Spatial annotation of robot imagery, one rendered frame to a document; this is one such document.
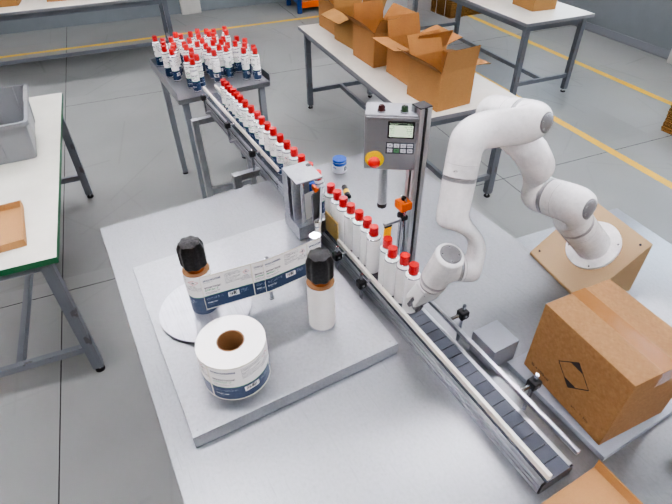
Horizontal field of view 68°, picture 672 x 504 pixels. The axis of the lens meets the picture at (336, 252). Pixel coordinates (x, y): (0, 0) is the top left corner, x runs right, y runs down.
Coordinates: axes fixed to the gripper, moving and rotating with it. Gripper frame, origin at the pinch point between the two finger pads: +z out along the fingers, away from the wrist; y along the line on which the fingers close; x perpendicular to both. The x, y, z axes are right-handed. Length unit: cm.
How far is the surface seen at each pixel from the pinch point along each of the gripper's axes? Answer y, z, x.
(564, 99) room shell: -367, 168, -188
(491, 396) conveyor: -1.1, -6.1, 35.3
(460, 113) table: -134, 62, -122
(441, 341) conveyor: -1.3, 1.8, 13.5
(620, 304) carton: -37, -30, 32
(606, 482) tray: -12, -13, 67
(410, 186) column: -12.3, -17.7, -33.1
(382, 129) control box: -3, -35, -45
